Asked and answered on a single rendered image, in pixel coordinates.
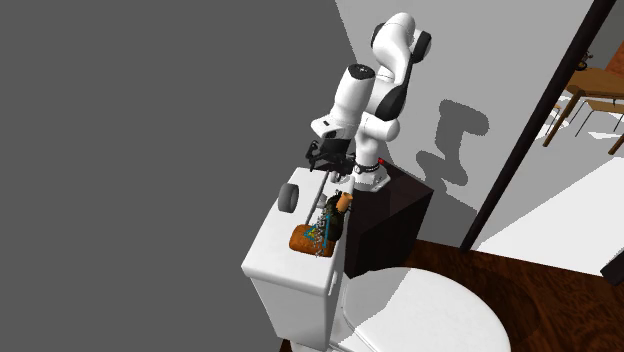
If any long grey rod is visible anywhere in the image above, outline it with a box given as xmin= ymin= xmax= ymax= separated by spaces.
xmin=304 ymin=171 xmax=331 ymax=227

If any wooden chair with thin legs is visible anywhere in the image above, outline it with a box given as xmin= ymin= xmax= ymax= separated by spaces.
xmin=574 ymin=97 xmax=624 ymax=138

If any dark green corked bottle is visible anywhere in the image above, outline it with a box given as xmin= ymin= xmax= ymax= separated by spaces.
xmin=323 ymin=190 xmax=355 ymax=243

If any dark robot stand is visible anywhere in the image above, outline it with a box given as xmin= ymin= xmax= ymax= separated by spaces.
xmin=343 ymin=157 xmax=435 ymax=280

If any black door frame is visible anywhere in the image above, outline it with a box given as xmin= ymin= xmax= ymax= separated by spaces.
xmin=459 ymin=0 xmax=619 ymax=253

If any wooden table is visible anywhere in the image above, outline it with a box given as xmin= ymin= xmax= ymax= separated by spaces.
xmin=541 ymin=66 xmax=624 ymax=157

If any grey roll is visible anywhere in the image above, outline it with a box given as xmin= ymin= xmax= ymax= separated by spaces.
xmin=277 ymin=183 xmax=300 ymax=215

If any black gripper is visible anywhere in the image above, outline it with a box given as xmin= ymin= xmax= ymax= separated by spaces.
xmin=304 ymin=138 xmax=357 ymax=178

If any white toilet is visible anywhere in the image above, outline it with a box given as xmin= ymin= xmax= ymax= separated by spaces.
xmin=240 ymin=166 xmax=513 ymax=352

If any blue glittery ornament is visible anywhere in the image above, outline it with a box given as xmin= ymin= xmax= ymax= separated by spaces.
xmin=303 ymin=213 xmax=334 ymax=258

